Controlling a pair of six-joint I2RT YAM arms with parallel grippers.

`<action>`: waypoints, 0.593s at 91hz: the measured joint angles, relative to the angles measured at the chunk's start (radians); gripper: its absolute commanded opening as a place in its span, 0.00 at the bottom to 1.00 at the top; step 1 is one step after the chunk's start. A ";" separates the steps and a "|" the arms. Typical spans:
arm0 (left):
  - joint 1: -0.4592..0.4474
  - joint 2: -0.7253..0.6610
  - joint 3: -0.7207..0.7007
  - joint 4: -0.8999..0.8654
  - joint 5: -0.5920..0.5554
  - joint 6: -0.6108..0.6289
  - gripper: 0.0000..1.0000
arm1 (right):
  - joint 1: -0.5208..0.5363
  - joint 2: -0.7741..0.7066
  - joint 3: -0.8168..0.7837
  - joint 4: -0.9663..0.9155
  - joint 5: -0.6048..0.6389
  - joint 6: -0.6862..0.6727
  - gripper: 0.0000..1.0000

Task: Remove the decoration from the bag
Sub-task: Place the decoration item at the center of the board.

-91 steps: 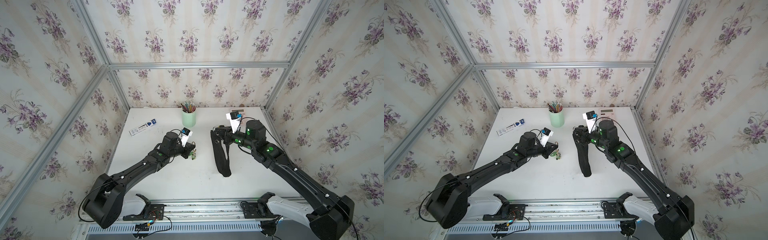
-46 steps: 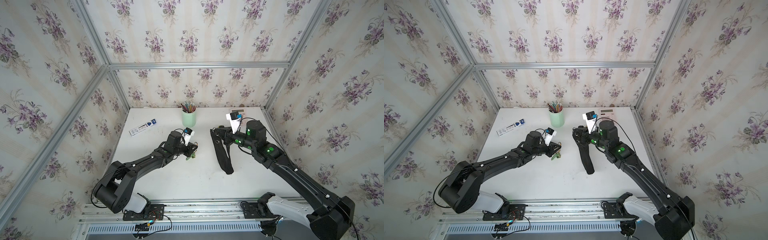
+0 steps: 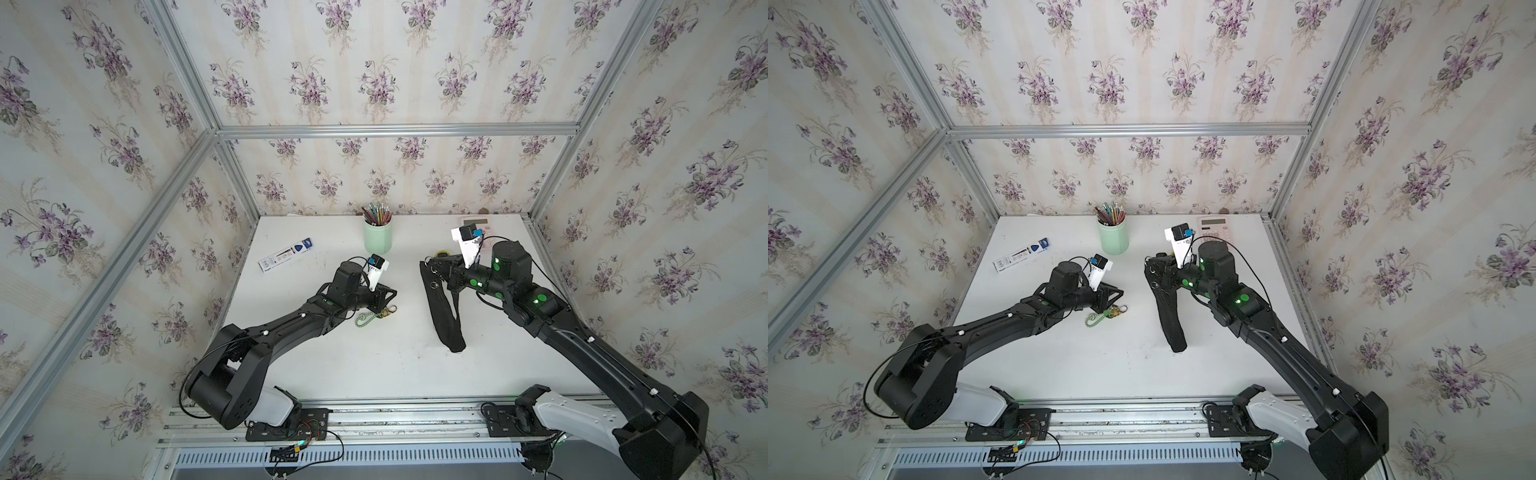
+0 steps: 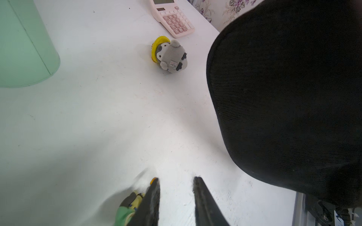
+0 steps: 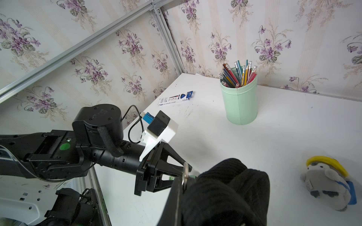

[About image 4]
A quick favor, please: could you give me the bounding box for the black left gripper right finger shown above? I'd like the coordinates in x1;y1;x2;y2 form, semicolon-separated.
193;177;229;226

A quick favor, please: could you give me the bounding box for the green carabiner key charm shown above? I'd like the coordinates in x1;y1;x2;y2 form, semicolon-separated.
114;178;154;226

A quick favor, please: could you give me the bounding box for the green pencil cup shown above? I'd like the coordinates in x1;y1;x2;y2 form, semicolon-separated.
1;1;60;88

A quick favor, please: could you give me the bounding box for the black fabric shoulder bag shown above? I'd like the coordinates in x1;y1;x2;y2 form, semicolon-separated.
206;1;362;208

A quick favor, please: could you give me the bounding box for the yellow hat doll charm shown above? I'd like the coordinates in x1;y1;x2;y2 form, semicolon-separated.
151;36;188;73

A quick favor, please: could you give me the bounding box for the pink calculator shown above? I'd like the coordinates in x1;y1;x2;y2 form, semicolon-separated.
149;0;195;39

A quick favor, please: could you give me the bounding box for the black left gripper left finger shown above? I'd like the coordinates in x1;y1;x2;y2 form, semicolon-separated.
127;178;160;226

